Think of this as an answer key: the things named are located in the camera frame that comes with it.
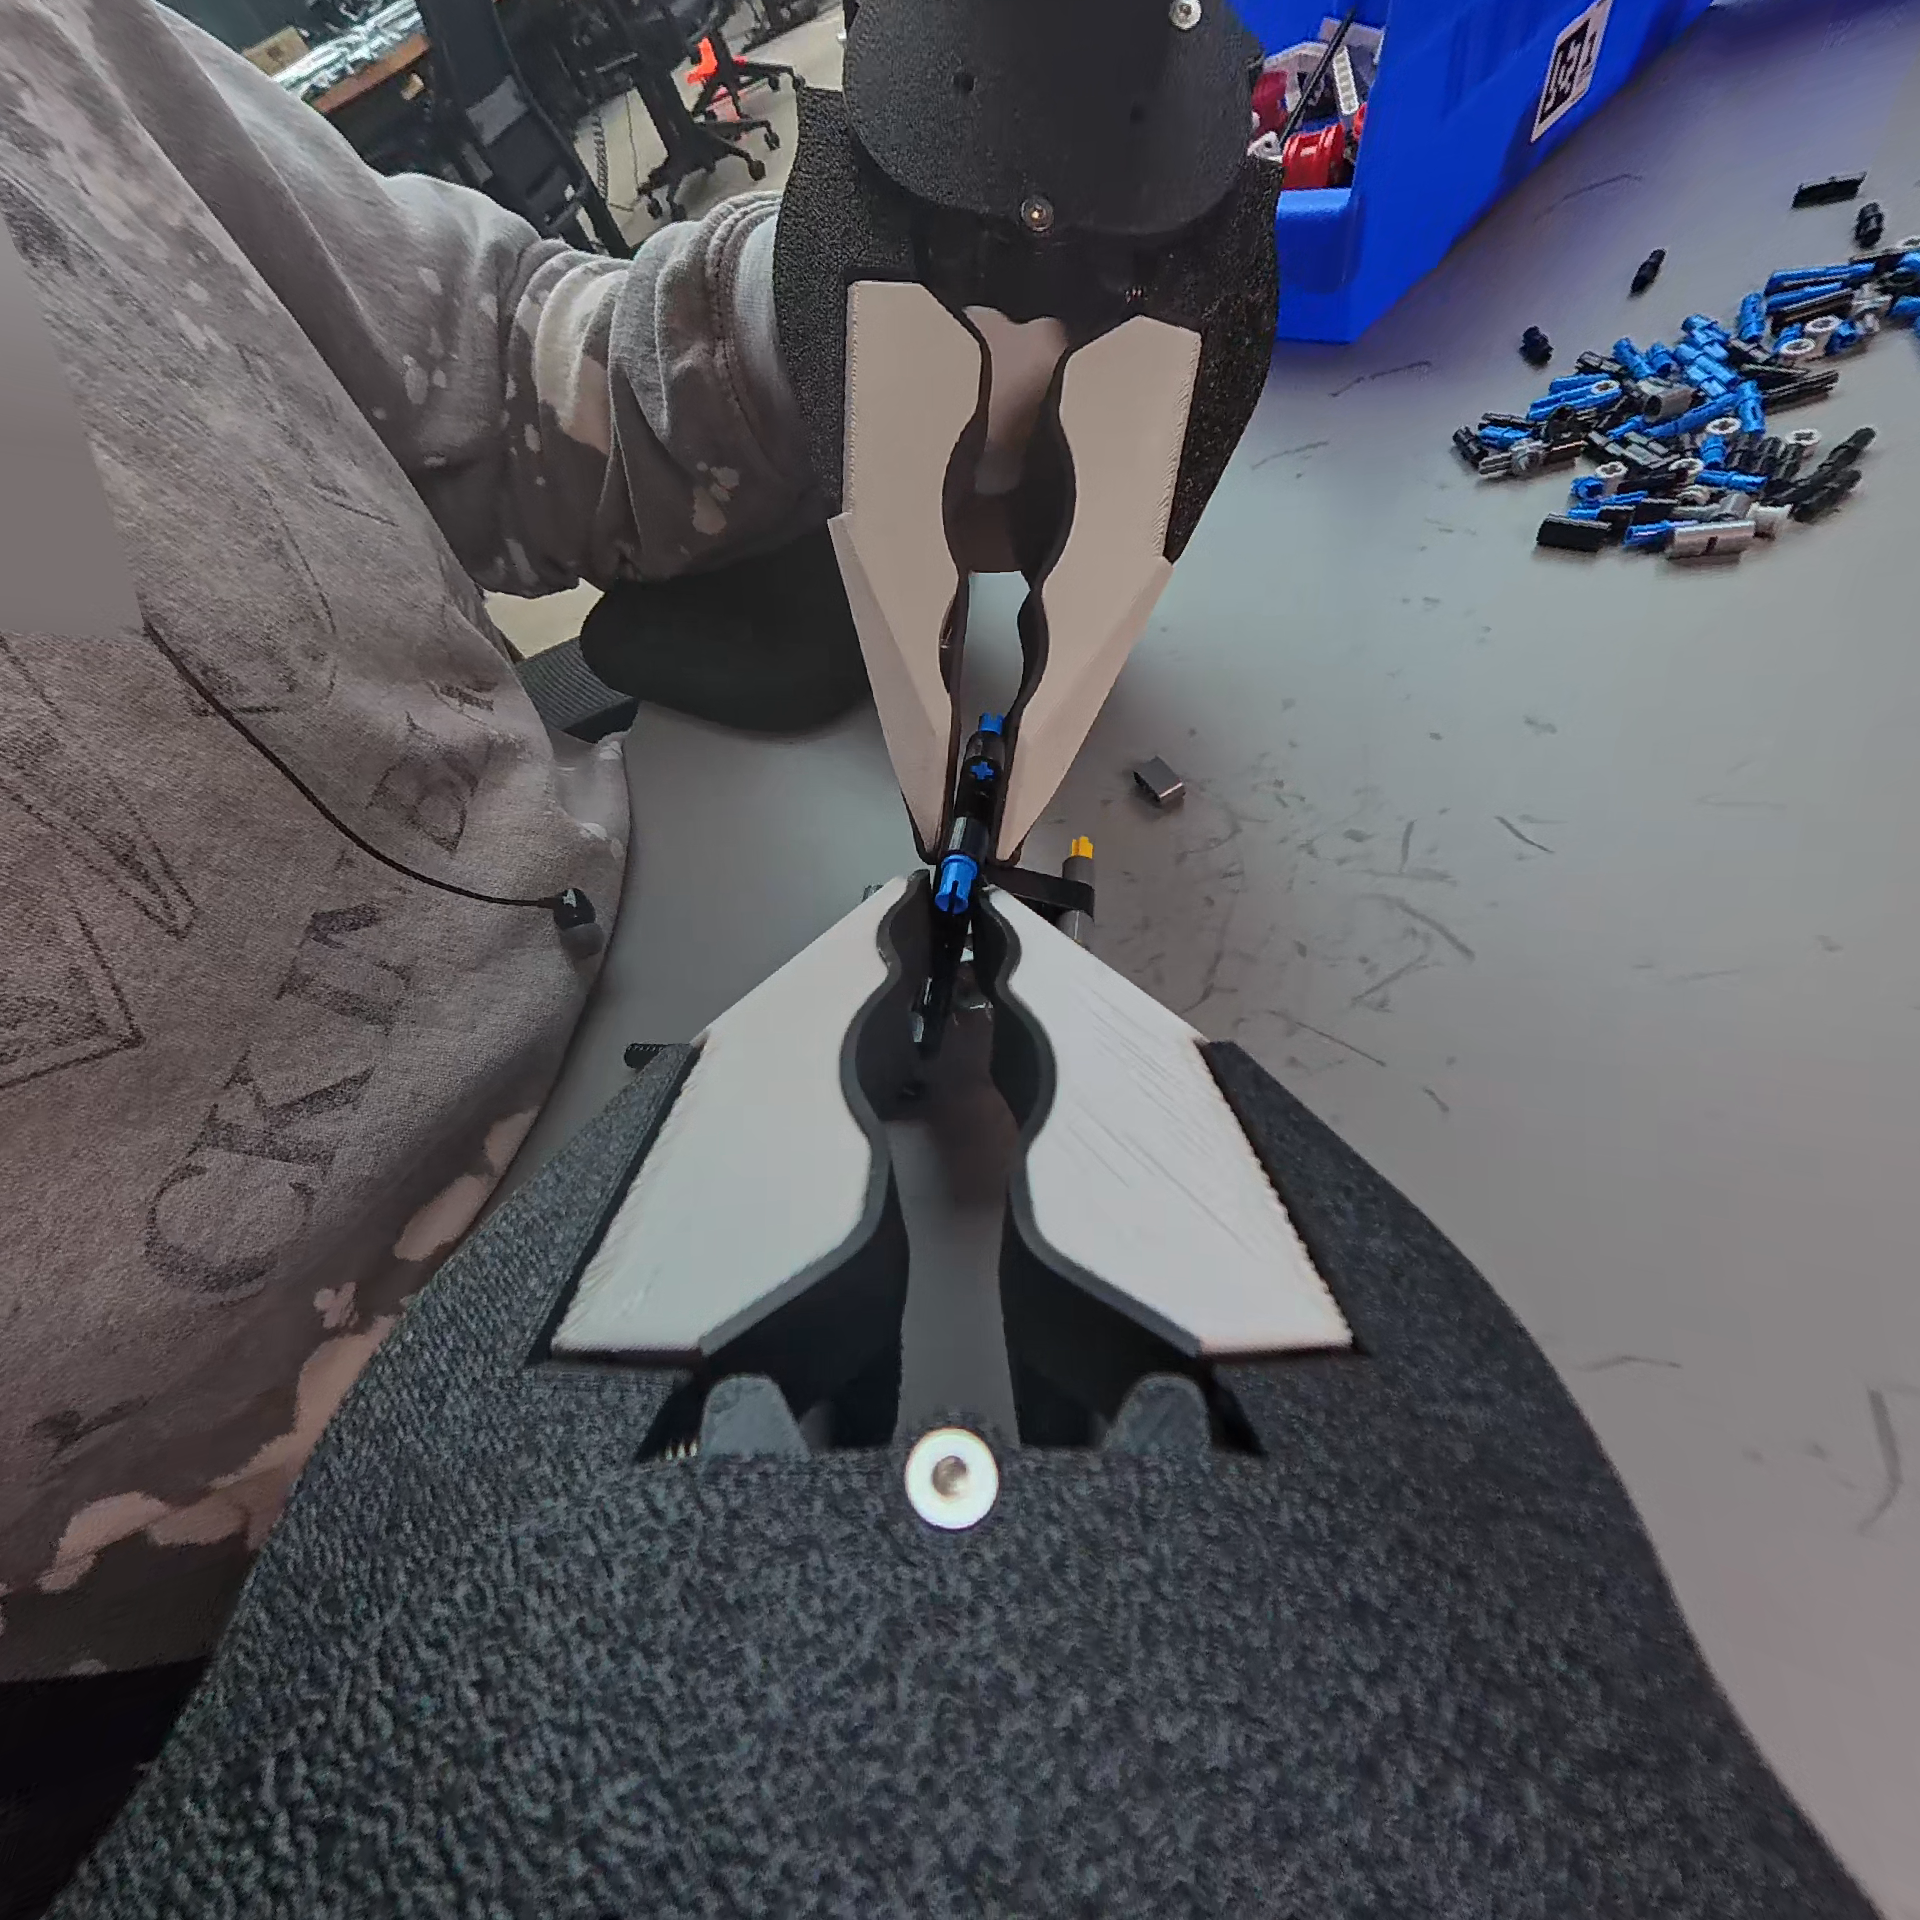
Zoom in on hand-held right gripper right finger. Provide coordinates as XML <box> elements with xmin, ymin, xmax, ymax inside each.
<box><xmin>975</xmin><ymin>882</ymin><xmax>1356</xmax><ymax>1365</ymax></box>

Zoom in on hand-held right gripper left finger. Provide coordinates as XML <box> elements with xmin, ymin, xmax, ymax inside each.
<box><xmin>550</xmin><ymin>869</ymin><xmax>923</xmax><ymax>1365</ymax></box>

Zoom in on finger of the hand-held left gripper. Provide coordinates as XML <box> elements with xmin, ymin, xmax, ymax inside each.
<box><xmin>824</xmin><ymin>279</ymin><xmax>997</xmax><ymax>869</ymax></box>
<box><xmin>994</xmin><ymin>313</ymin><xmax>1207</xmax><ymax>854</ymax></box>

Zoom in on black toy brick assembly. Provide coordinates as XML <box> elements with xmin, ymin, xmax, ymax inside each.
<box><xmin>896</xmin><ymin>710</ymin><xmax>1104</xmax><ymax>1115</ymax></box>

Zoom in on person's left forearm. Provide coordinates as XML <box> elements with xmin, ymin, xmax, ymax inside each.
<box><xmin>426</xmin><ymin>191</ymin><xmax>841</xmax><ymax>596</ymax></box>

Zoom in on grey desk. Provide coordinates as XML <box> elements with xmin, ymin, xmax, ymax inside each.
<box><xmin>493</xmin><ymin>0</ymin><xmax>1920</xmax><ymax>1920</ymax></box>

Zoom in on red toy parts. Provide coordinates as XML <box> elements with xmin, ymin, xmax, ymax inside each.
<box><xmin>1251</xmin><ymin>58</ymin><xmax>1375</xmax><ymax>191</ymax></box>

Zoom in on black wrist rest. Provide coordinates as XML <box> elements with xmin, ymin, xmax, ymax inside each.
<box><xmin>575</xmin><ymin>567</ymin><xmax>882</xmax><ymax>738</ymax></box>

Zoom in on black office chair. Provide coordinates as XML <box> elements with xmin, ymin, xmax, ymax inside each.
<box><xmin>410</xmin><ymin>0</ymin><xmax>635</xmax><ymax>262</ymax></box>
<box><xmin>626</xmin><ymin>0</ymin><xmax>804</xmax><ymax>216</ymax></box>

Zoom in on blue plastic bin with tag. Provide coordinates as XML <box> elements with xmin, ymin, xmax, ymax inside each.
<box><xmin>1227</xmin><ymin>0</ymin><xmax>1713</xmax><ymax>349</ymax></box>

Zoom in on grey patterned hoodie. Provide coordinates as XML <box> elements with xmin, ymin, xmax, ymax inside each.
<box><xmin>0</xmin><ymin>0</ymin><xmax>635</xmax><ymax>1684</ymax></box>

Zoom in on pile of blue black pins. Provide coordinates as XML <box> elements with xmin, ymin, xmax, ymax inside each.
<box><xmin>1447</xmin><ymin>245</ymin><xmax>1920</xmax><ymax>567</ymax></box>

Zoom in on wooden office table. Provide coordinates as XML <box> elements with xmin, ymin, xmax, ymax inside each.
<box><xmin>241</xmin><ymin>28</ymin><xmax>439</xmax><ymax>178</ymax></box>

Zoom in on black pants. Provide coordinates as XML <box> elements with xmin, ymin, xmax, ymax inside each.
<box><xmin>0</xmin><ymin>1642</ymin><xmax>230</xmax><ymax>1920</ymax></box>

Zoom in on black hoodie drawstring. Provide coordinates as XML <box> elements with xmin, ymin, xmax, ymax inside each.
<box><xmin>142</xmin><ymin>617</ymin><xmax>605</xmax><ymax>955</ymax></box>

